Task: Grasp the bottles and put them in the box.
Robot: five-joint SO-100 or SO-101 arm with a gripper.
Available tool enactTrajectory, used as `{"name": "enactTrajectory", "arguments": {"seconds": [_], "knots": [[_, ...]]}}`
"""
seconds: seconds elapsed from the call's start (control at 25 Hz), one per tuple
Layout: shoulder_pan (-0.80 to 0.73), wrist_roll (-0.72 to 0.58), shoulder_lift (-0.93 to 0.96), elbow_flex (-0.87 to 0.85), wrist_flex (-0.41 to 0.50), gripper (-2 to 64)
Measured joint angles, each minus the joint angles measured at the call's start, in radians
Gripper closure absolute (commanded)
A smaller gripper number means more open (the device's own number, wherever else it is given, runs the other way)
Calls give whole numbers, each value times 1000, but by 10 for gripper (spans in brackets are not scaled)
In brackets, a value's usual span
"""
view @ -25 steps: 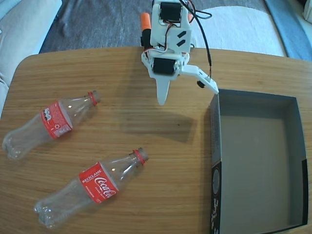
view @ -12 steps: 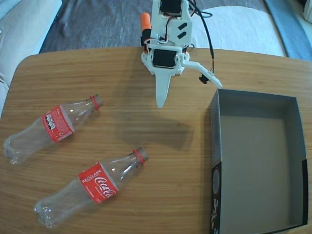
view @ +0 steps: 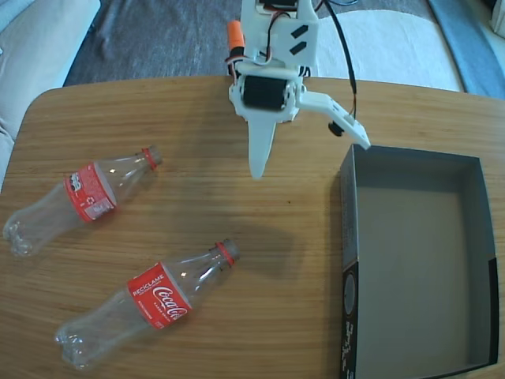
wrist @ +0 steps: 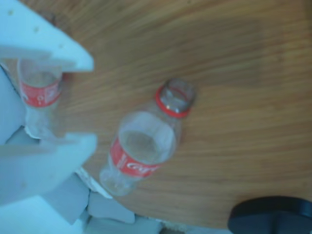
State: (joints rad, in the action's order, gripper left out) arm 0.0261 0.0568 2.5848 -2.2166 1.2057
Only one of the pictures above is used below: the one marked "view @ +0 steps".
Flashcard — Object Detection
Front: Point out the clear bottle red label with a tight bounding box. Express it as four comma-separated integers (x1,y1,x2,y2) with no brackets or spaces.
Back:
2,144,163,257

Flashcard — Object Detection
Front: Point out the clear bottle Coca-Cola logo label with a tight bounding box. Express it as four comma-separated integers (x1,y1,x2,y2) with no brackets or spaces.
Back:
54,238,241,370

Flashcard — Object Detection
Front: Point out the grey cardboard box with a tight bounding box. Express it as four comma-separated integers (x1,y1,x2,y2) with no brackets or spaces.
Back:
339,144,497,379

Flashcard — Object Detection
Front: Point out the orange and black clamp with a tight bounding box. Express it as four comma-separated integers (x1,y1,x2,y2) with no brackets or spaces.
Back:
226,19,249,76

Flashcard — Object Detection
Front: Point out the dark grey rug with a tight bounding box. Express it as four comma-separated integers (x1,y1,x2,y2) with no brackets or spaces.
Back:
62,0,439,88

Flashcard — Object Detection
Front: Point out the white cloth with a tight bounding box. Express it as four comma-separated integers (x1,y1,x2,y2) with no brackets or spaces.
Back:
311,9,463,92

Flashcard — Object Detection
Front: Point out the grey-blue fabric strip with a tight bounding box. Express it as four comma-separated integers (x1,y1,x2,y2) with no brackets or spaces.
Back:
428,0,505,99

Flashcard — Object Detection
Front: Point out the white sofa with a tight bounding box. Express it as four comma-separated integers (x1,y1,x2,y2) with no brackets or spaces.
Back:
0,0,102,194

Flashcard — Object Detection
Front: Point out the pale cushion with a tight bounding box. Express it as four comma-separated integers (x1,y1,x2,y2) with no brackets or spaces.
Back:
488,0,505,39

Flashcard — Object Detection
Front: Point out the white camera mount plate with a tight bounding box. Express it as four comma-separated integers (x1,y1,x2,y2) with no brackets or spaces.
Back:
298,89,372,151

